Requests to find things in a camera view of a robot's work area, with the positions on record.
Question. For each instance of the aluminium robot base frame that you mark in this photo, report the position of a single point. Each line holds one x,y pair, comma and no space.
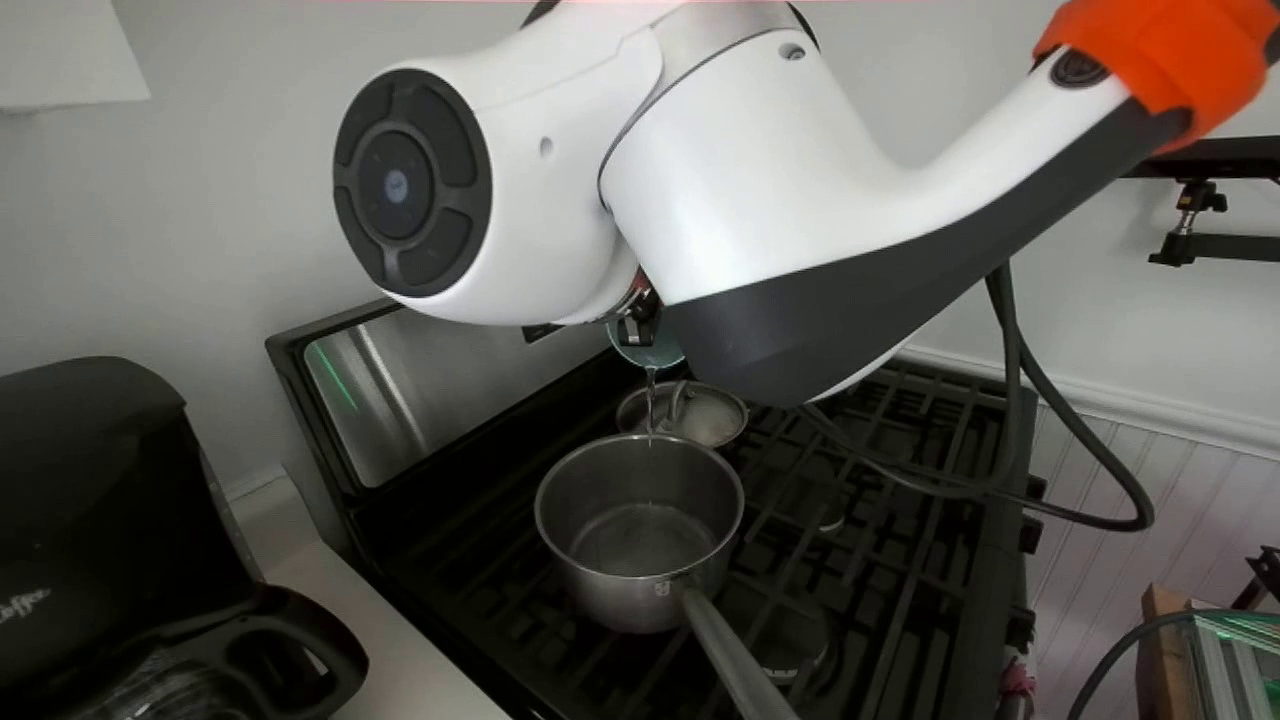
1242,664

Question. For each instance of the black coffee maker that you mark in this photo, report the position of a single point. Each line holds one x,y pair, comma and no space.
105,532

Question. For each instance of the white wall cabinet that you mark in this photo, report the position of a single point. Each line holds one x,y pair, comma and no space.
65,47

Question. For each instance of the black camera stand boom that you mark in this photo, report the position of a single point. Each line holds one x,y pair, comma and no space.
1227,248

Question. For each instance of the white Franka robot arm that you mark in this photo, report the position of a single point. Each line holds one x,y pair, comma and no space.
744,174

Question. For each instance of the stainless steel gas stove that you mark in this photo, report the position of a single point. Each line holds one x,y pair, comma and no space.
425,403

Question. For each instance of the wooden block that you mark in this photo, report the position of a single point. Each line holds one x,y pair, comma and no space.
1167,655

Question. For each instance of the black stove knob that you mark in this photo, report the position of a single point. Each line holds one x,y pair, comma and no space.
1023,627
1038,490
1029,539

